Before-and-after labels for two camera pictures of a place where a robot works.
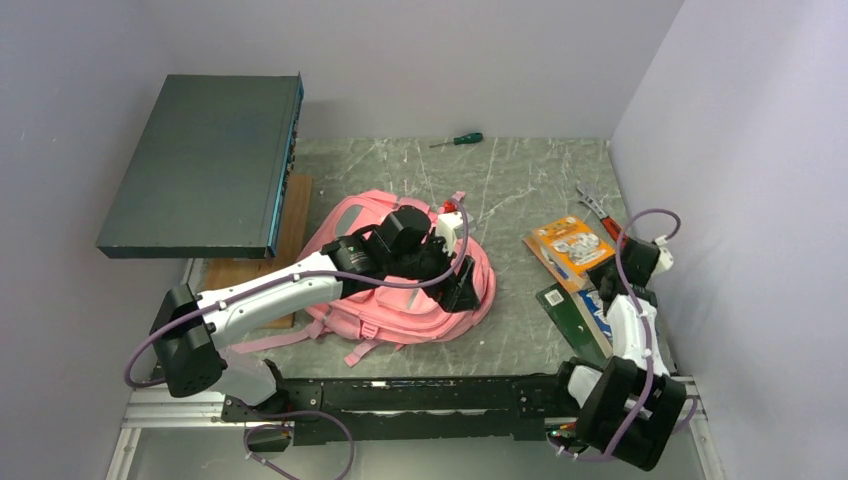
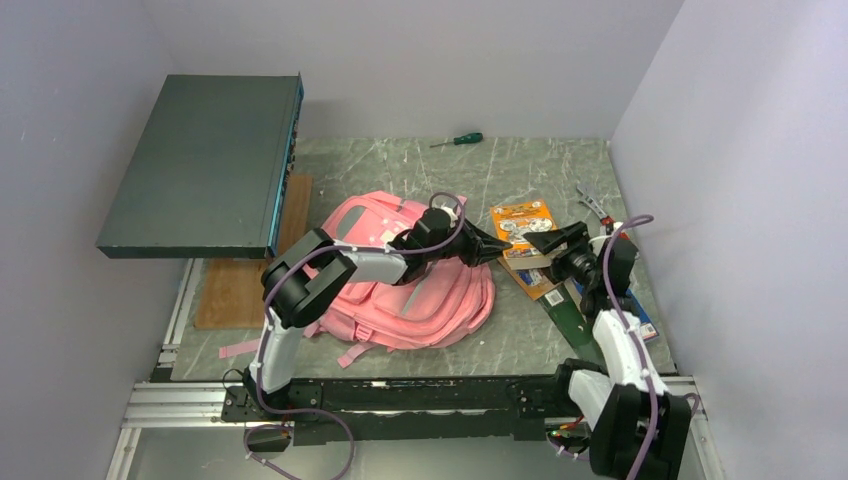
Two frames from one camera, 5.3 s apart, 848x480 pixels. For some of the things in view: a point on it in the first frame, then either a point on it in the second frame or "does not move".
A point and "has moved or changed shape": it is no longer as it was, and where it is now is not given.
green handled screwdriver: [469, 137] does not move
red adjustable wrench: [617, 230] does not move
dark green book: [572, 327] does not move
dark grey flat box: [209, 175] does not move
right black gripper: [596, 273] to [576, 237]
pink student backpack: [388, 312] does not move
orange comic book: [572, 247] has moved or changed shape
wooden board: [228, 273] does not move
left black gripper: [456, 292] to [479, 249]
